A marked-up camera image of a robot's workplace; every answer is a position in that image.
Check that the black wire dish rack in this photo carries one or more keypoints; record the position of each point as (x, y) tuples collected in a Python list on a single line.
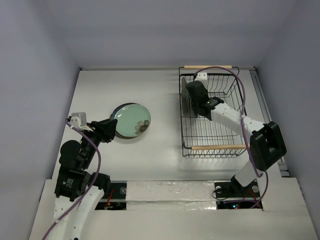
[(201, 131)]

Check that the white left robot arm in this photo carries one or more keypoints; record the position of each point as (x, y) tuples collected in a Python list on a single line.
[(80, 185)]

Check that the dark teal brown-rimmed plate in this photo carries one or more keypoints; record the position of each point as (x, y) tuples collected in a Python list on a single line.
[(116, 110)]

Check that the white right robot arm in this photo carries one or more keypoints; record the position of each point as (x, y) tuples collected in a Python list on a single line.
[(263, 141)]

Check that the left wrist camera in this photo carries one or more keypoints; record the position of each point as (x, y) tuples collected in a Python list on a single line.
[(78, 120)]

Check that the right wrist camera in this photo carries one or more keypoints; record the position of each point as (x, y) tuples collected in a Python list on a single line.
[(201, 76)]

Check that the light green plate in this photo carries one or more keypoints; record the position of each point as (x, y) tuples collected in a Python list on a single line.
[(132, 120)]

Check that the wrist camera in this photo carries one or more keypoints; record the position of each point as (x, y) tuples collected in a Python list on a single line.
[(78, 120), (201, 76)]

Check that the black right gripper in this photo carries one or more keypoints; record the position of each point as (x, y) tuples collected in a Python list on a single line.
[(196, 94)]

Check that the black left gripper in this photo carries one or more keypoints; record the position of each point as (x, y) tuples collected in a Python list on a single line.
[(105, 128)]

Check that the grey patterned plate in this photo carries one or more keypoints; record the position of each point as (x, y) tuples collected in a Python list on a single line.
[(185, 98)]

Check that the white blue floral plate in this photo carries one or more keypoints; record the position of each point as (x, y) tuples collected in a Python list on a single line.
[(192, 113)]

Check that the aluminium rail on table edge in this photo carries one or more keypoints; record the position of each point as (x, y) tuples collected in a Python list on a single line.
[(282, 166)]

